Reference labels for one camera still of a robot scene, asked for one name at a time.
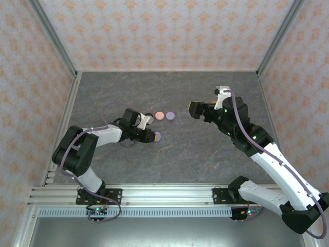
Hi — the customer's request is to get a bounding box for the aluminium corner post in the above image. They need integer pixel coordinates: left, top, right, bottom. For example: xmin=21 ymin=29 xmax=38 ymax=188
xmin=256 ymin=0 xmax=307 ymax=77
xmin=27 ymin=0 xmax=79 ymax=78

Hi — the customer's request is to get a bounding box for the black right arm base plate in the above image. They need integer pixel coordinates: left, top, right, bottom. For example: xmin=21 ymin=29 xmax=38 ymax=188
xmin=212 ymin=187 xmax=258 ymax=205

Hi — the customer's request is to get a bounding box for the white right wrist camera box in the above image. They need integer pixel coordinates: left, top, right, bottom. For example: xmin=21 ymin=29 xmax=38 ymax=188
xmin=213 ymin=86 xmax=231 ymax=111

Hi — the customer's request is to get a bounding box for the aluminium mounting rail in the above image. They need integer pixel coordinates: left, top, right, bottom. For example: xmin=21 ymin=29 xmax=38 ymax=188
xmin=27 ymin=184 xmax=308 ymax=207

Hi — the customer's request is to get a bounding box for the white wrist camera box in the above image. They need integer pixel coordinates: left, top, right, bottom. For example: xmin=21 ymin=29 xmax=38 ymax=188
xmin=213 ymin=86 xmax=231 ymax=111
xmin=136 ymin=114 xmax=152 ymax=130

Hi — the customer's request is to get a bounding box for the grey metal sheet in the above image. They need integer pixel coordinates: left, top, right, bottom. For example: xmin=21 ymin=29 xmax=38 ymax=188
xmin=28 ymin=217 xmax=306 ymax=247

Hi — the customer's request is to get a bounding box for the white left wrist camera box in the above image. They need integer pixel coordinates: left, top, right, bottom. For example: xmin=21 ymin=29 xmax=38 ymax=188
xmin=136 ymin=114 xmax=152 ymax=130

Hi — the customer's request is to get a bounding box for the grey slotted cable duct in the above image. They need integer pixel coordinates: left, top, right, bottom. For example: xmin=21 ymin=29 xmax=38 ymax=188
xmin=38 ymin=208 xmax=233 ymax=218

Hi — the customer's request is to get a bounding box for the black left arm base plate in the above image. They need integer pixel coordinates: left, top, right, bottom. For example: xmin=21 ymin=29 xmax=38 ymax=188
xmin=76 ymin=188 xmax=123 ymax=205

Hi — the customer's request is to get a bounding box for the aluminium frame bar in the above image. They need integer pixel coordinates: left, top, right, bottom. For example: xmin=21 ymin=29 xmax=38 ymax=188
xmin=13 ymin=205 xmax=40 ymax=247
xmin=294 ymin=205 xmax=319 ymax=247

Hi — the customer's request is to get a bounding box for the aluminium table side rail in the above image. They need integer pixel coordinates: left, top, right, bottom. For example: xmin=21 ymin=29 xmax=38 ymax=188
xmin=256 ymin=71 xmax=294 ymax=186
xmin=40 ymin=71 xmax=83 ymax=186

